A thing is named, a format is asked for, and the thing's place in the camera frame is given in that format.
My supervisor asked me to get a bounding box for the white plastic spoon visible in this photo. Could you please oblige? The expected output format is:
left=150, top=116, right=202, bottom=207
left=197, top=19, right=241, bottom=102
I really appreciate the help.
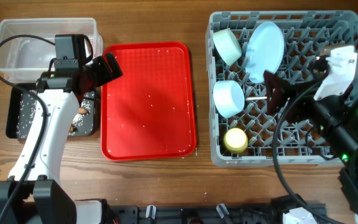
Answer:
left=245, top=96, right=267, bottom=101

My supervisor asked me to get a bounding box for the brown carrot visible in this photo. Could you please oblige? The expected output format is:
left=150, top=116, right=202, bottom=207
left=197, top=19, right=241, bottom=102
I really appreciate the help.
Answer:
left=78, top=108, right=88, bottom=114

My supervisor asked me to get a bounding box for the light blue plate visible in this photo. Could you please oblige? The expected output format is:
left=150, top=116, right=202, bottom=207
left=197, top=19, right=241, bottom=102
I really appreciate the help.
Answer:
left=245, top=22, right=285, bottom=83

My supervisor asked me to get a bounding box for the small light blue bowl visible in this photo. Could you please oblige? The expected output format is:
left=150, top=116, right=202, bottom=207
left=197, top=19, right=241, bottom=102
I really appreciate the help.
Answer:
left=213, top=80, right=245, bottom=118

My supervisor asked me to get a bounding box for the yellow plastic cup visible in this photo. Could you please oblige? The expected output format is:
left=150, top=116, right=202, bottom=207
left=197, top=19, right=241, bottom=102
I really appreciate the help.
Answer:
left=223, top=128, right=248, bottom=153

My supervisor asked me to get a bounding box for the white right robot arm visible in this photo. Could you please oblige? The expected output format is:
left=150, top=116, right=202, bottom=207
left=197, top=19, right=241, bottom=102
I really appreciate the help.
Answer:
left=264, top=72, right=358, bottom=223

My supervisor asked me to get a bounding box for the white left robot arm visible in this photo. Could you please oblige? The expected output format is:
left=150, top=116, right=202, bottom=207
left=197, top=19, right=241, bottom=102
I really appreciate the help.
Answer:
left=0, top=34, right=122, bottom=223

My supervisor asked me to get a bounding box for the grey dishwasher rack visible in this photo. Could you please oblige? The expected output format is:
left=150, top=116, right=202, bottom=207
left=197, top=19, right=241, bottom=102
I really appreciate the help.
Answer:
left=205, top=11, right=358, bottom=167

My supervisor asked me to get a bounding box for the black waste bin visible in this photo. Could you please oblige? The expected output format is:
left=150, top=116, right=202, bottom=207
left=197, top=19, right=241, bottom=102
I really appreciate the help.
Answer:
left=5, top=81, right=96, bottom=139

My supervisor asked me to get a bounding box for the red plastic tray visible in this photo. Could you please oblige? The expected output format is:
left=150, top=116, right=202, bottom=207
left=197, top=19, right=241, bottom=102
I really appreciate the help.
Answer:
left=101, top=41, right=197, bottom=162

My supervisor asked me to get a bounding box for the clear plastic bin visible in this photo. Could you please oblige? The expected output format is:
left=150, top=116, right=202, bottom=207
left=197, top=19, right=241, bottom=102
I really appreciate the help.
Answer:
left=0, top=17, right=103, bottom=83

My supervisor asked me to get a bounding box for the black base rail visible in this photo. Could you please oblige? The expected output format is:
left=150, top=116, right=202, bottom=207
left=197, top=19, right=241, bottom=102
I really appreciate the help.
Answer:
left=105, top=195, right=325, bottom=224

